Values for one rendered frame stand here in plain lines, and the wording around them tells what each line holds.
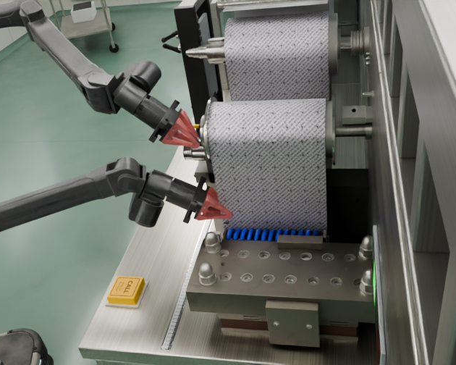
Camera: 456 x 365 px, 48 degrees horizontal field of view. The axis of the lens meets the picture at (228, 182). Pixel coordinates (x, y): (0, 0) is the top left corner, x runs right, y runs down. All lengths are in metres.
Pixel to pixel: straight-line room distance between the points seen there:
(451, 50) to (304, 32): 0.87
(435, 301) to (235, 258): 0.70
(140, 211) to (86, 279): 1.61
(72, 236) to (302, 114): 2.21
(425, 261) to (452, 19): 0.20
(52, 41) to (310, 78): 0.62
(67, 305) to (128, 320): 1.45
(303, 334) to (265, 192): 0.30
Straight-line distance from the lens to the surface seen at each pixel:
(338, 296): 1.01
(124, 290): 1.25
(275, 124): 1.02
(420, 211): 0.45
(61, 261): 2.91
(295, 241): 1.10
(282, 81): 1.22
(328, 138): 1.02
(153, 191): 1.13
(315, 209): 1.11
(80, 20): 6.06
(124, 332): 1.20
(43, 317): 2.66
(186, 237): 1.38
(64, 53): 1.28
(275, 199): 1.10
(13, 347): 2.25
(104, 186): 1.12
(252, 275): 1.06
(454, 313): 0.31
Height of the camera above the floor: 1.78
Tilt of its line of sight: 34 degrees down
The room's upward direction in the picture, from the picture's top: 9 degrees counter-clockwise
